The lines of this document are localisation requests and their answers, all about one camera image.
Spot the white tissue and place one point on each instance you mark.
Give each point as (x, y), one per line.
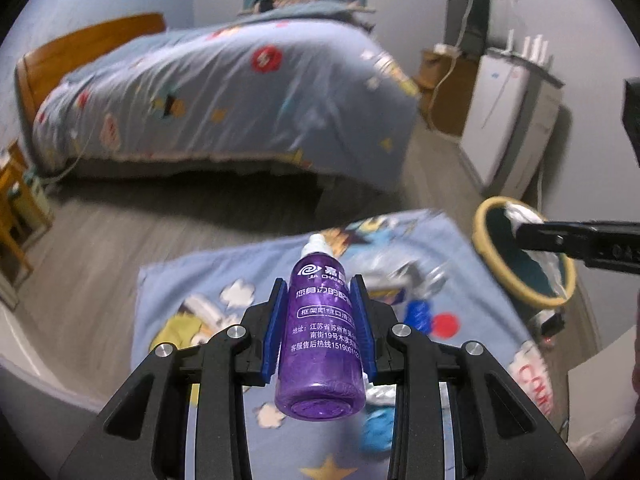
(522, 215)

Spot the blue glove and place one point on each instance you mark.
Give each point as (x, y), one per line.
(377, 422)

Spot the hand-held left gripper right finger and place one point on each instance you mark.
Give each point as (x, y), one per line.
(362, 325)

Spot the white router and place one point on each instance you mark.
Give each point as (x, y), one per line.
(530, 50)

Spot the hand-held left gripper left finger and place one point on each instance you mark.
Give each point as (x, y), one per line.
(272, 330)

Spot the purple plastic bottle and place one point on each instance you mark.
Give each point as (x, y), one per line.
(320, 340)

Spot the white air purifier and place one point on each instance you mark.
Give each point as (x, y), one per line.
(500, 120)

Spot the wooden stool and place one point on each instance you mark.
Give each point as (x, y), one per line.
(15, 200)

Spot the white floor power strip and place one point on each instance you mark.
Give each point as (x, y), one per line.
(547, 322)

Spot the silver foil wrapper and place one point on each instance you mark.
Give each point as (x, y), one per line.
(400, 272)

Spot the wooden bed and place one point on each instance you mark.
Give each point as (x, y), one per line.
(75, 45)

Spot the black monitor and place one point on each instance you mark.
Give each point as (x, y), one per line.
(467, 20)

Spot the dark blue wrapper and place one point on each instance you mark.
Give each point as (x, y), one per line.
(419, 312)

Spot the yellow-rimmed blue trash bin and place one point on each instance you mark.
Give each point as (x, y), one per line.
(500, 255)

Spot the bed with cartoon duvet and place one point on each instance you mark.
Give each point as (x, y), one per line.
(225, 110)

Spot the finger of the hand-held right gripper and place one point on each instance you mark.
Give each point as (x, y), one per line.
(545, 240)

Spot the wooden cabinet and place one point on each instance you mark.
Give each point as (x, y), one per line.
(440, 105)

